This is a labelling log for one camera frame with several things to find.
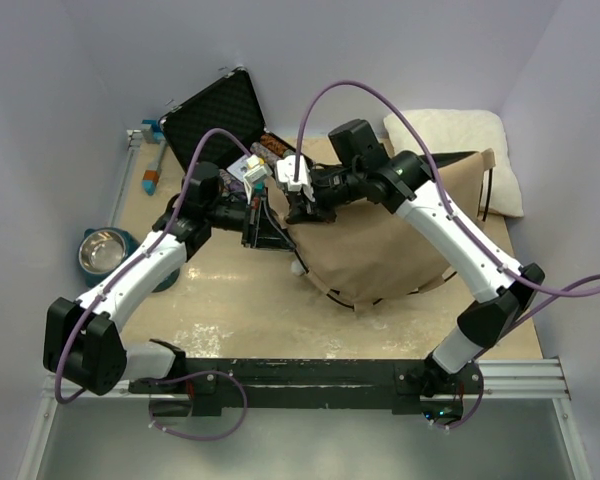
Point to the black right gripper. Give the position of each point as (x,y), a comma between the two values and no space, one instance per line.
(306,210)

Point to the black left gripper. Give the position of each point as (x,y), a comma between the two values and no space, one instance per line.
(260,230)

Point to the beige fabric pet tent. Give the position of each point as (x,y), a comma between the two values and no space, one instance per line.
(366,254)

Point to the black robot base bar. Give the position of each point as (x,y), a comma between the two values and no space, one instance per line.
(207,387)

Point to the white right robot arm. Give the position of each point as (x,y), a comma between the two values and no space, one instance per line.
(411,189)

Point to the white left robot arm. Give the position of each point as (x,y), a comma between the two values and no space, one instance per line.
(82,341)

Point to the teal double pet bowl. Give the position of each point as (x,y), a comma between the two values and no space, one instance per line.
(103,250)

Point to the purple poker chip roll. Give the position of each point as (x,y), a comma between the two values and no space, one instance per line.
(232,186)

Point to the red poker chip roll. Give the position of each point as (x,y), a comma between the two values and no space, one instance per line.
(269,146)

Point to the white playing card deck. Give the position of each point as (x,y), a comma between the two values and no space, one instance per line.
(239,168)

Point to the white fluffy pillow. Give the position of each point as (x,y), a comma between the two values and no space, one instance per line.
(465,144)

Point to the orange and teal toy block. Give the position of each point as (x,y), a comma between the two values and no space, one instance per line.
(153,135)

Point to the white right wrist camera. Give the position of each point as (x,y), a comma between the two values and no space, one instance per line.
(294,179)

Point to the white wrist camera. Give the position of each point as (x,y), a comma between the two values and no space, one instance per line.
(257,171)
(294,179)

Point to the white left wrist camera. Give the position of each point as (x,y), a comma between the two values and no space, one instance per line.
(257,171)

